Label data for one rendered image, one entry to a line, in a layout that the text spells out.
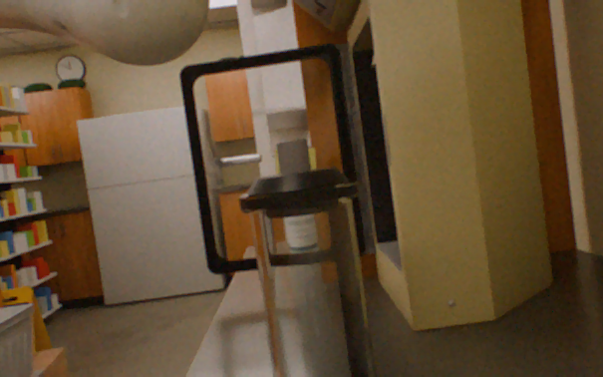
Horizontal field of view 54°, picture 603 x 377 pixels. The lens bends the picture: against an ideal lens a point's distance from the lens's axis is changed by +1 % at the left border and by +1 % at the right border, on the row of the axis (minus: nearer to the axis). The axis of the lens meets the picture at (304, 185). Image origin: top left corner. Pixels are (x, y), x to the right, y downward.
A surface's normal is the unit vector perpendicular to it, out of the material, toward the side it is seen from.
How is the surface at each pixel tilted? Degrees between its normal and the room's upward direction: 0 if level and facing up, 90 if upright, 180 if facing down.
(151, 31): 133
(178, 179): 90
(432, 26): 90
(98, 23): 120
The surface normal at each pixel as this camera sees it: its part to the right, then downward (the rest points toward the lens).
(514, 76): 0.72, -0.06
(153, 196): 0.02, 0.05
